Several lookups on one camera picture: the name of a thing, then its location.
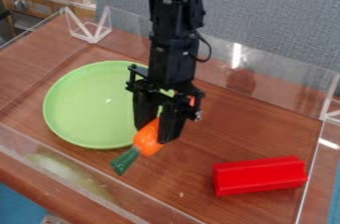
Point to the red plastic block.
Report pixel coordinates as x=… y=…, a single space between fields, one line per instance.
x=258 y=175

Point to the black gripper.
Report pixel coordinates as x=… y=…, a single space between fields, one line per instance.
x=167 y=77

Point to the wooden shelf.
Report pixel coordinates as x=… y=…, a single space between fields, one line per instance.
x=43 y=8

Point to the clear acrylic enclosure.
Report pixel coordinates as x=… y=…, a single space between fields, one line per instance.
x=268 y=107

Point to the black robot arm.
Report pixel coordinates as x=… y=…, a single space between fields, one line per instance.
x=176 y=18

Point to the orange toy carrot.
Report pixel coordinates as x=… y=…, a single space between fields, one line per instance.
x=146 y=139

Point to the green plastic plate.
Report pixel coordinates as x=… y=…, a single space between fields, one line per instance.
x=88 y=106

